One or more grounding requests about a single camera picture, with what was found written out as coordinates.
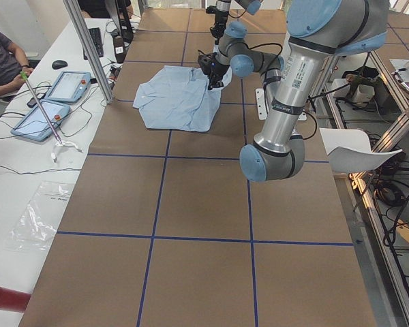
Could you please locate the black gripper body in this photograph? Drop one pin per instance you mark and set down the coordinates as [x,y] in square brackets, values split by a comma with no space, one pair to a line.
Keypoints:
[217,71]
[221,18]

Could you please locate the light blue button-up shirt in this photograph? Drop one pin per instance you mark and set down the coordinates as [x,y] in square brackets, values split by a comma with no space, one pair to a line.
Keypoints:
[178,98]

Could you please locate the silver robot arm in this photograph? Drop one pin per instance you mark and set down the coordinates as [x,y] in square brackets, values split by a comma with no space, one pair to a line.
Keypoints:
[316,30]
[221,10]

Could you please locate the black keyboard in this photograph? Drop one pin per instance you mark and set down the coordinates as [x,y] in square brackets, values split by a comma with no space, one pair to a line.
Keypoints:
[96,37]

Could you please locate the upper teach pendant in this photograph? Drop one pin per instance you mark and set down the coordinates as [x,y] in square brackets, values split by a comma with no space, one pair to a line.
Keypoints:
[69,87]

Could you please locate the teach pendant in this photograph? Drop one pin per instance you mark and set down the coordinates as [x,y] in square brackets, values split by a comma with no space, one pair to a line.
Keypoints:
[34,126]
[69,87]

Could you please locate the white plastic chair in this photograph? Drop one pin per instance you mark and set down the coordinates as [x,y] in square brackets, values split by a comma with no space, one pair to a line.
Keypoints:
[349,151]

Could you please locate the black computer mouse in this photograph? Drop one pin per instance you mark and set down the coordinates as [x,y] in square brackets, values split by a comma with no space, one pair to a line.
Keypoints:
[59,64]

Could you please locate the brown paper table cover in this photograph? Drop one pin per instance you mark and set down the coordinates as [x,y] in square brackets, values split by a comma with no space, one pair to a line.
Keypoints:
[162,228]

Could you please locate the lower teach pendant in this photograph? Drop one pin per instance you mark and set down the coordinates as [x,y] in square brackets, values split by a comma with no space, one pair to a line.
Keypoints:
[34,126]

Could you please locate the purple rod green tip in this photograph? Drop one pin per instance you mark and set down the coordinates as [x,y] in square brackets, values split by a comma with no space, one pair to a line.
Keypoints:
[51,126]

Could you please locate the seated person grey shirt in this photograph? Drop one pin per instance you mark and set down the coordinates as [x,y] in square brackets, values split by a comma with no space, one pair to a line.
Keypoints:
[13,61]

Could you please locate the clear plastic bag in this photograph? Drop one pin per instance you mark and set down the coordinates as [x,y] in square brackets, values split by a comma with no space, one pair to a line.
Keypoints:
[37,226]

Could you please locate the red fire extinguisher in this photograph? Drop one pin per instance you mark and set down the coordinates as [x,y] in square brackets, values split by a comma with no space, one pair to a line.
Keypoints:
[12,300]

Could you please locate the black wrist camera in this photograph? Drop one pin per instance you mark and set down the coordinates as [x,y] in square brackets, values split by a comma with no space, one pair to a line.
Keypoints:
[205,61]
[211,9]

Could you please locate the aluminium frame post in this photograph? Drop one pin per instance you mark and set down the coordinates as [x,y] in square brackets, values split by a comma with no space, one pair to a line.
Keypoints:
[82,31]

